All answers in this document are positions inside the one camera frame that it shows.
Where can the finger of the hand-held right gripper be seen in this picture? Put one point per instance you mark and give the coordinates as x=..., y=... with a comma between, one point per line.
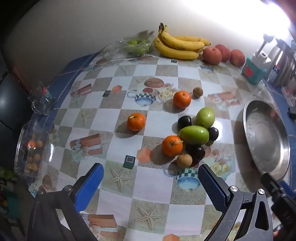
x=274, y=188

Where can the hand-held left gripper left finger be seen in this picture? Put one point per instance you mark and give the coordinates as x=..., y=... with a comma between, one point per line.
x=90, y=185

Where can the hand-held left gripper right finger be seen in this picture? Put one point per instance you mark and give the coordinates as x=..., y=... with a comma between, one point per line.
x=211, y=187

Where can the dark plum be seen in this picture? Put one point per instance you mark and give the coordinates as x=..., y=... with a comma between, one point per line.
x=184, y=122
x=213, y=134
x=197, y=154

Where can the steel bowl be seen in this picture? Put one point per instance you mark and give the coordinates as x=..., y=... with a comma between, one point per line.
x=266, y=139

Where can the orange tangerine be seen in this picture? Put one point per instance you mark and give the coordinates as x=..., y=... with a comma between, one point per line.
x=136, y=122
x=172, y=146
x=182, y=99

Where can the green mango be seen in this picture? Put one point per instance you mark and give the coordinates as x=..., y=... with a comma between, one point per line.
x=205, y=117

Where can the clear plastic container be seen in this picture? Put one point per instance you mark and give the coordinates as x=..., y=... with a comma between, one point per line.
x=32, y=150

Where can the printed checkered tablecloth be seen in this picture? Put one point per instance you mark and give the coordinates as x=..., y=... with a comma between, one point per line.
x=104, y=115

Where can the black power adapter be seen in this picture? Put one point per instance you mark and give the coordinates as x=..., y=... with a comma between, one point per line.
x=291, y=113

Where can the clear glass cup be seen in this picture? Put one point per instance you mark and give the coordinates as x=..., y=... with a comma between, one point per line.
x=42, y=99

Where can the steel thermos jug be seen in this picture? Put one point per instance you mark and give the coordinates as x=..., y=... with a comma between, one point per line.
x=282, y=64

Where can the red apple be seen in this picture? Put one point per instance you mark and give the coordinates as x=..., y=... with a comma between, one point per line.
x=225, y=52
x=211, y=56
x=237, y=58

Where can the bunch of yellow bananas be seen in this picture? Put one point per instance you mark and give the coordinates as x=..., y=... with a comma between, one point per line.
x=178, y=49

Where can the clear bag of green jujubes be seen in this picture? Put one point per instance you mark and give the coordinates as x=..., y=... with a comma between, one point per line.
x=134, y=46

